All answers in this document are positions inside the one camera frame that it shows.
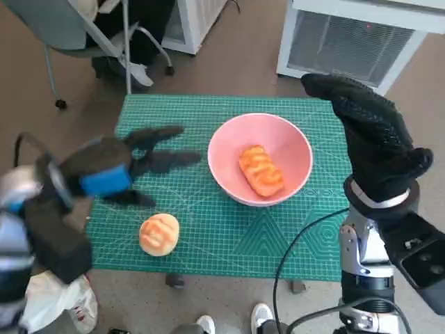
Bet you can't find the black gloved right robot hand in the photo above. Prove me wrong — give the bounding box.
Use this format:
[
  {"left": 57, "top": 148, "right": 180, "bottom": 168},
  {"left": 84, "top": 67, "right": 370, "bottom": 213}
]
[{"left": 300, "top": 72, "right": 435, "bottom": 205}]

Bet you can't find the black left robot hand, blue tape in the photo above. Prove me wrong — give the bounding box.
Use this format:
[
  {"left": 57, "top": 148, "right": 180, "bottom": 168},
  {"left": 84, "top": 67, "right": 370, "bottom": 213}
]
[{"left": 60, "top": 125, "right": 202, "bottom": 209}]

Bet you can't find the round toy bread bun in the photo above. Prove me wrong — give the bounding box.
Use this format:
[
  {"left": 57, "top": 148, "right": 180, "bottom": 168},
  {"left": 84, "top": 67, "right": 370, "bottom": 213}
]
[{"left": 138, "top": 213, "right": 181, "bottom": 257}]

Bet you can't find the long orange striped toy bread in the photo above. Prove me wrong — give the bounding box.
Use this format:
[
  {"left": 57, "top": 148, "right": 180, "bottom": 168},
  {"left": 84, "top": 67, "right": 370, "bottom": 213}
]
[{"left": 238, "top": 144, "right": 285, "bottom": 198}]

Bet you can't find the pink bowl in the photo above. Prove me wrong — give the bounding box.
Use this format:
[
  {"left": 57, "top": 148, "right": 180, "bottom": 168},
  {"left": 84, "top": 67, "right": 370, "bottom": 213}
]
[{"left": 207, "top": 113, "right": 313, "bottom": 208}]

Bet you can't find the white air unit with grille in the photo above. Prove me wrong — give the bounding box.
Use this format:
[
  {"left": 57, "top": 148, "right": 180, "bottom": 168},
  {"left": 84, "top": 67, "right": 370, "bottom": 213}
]
[{"left": 276, "top": 0, "right": 445, "bottom": 95}]

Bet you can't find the green cutting mat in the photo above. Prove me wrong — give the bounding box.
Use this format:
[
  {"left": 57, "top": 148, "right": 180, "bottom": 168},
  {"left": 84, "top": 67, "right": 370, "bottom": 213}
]
[{"left": 86, "top": 93, "right": 350, "bottom": 282}]

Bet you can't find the white plastic bag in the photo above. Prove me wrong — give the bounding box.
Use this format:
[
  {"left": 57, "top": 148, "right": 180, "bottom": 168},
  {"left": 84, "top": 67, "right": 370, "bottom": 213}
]
[{"left": 22, "top": 273, "right": 99, "bottom": 334}]

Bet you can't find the seated person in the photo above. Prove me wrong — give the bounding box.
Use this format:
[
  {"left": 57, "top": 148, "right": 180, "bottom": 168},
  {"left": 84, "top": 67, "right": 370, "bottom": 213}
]
[{"left": 67, "top": 0, "right": 177, "bottom": 88}]

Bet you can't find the grey chair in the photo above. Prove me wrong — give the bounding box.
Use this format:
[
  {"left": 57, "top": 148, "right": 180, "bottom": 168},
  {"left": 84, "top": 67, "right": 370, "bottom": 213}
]
[{"left": 0, "top": 0, "right": 175, "bottom": 109}]

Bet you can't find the white cabinet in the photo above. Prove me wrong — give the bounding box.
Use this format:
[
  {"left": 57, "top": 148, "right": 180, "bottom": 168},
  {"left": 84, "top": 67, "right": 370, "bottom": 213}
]
[{"left": 161, "top": 0, "right": 230, "bottom": 55}]

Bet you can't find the person with white shoes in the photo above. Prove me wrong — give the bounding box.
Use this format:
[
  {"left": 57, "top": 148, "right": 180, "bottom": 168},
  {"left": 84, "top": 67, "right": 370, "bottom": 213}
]
[{"left": 173, "top": 302, "right": 289, "bottom": 334}]

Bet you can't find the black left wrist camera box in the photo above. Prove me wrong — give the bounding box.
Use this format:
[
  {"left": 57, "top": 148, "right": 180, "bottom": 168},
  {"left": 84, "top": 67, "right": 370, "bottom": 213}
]
[{"left": 22, "top": 198, "right": 94, "bottom": 285}]

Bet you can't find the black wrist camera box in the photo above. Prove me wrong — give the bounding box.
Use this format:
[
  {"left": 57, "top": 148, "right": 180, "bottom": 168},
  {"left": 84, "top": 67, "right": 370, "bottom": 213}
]
[
  {"left": 380, "top": 210, "right": 445, "bottom": 316},
  {"left": 22, "top": 198, "right": 94, "bottom": 285}
]

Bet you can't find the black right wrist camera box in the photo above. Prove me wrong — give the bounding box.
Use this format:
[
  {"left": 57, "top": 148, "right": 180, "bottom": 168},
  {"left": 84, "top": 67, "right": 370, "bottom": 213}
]
[{"left": 380, "top": 210, "right": 445, "bottom": 316}]

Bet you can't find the looped black right arm cable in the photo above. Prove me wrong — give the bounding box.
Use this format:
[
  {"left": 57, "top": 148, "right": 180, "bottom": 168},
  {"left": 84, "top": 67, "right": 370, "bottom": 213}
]
[{"left": 287, "top": 301, "right": 413, "bottom": 334}]

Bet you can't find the long black right arm cable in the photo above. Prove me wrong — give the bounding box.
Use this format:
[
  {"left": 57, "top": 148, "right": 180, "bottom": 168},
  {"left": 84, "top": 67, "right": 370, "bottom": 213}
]
[{"left": 272, "top": 207, "right": 350, "bottom": 334}]

